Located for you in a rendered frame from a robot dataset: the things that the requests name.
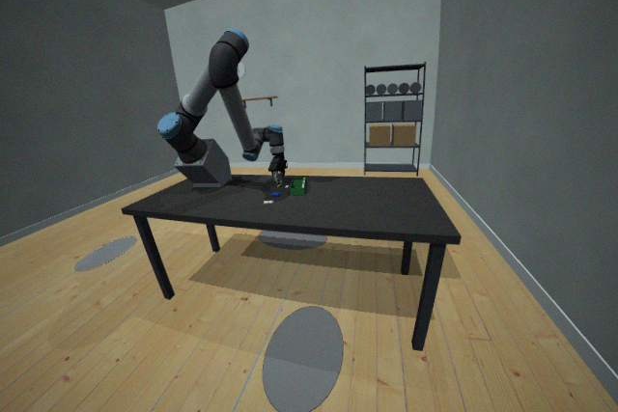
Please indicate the green three-compartment bin tray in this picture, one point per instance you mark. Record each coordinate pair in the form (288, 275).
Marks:
(298, 186)

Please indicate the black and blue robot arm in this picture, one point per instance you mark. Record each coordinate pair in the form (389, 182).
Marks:
(221, 72)

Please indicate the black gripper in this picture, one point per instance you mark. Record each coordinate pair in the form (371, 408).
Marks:
(281, 168)

